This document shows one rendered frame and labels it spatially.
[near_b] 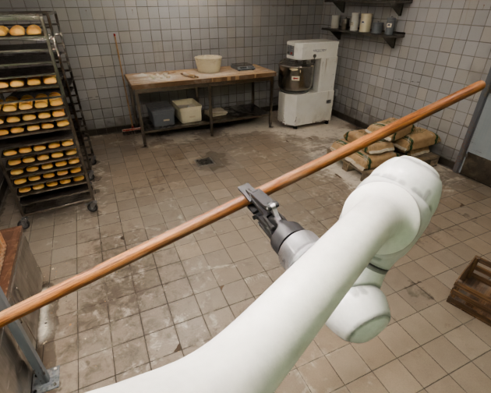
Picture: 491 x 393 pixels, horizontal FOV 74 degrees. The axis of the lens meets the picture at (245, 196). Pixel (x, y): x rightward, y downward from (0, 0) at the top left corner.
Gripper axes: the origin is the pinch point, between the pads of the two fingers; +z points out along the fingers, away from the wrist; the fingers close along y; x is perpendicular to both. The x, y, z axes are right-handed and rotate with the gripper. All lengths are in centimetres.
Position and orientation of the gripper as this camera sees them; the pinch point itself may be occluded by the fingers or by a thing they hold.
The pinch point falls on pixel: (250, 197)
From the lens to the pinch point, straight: 80.0
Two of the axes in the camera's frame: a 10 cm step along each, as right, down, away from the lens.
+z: -4.2, -4.7, 7.7
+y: 2.3, 7.7, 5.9
